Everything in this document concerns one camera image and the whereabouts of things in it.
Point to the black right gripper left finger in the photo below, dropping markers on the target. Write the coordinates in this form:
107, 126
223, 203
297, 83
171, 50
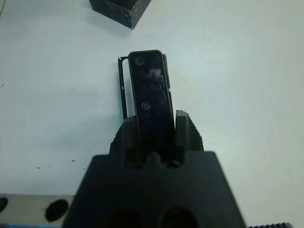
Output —
126, 142

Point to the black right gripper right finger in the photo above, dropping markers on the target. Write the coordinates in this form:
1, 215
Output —
188, 135

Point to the black rectangular box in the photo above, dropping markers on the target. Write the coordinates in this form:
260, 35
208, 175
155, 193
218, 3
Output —
114, 13

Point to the black box base white insert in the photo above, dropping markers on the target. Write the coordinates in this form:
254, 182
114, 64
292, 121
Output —
126, 78

